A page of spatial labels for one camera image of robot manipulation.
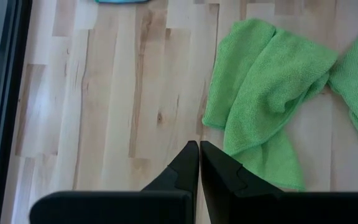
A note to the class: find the black table edge frame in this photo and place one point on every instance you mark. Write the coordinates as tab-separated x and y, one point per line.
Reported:
9	77

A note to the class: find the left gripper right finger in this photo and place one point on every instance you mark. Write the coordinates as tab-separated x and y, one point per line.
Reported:
219	174

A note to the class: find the light blue microfiber towel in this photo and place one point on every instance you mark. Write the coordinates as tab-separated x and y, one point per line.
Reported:
120	1

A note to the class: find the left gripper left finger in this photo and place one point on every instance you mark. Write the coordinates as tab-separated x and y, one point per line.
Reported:
183	174

